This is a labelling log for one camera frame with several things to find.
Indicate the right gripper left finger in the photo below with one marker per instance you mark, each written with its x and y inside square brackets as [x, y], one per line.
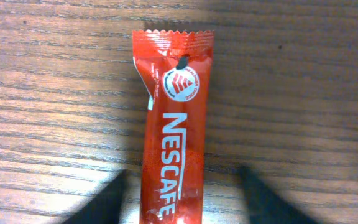
[105, 207]

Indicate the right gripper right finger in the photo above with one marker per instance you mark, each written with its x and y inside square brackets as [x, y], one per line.
[267, 207]

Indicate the red snack bar wrapper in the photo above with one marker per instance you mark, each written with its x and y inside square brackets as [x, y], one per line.
[175, 68]

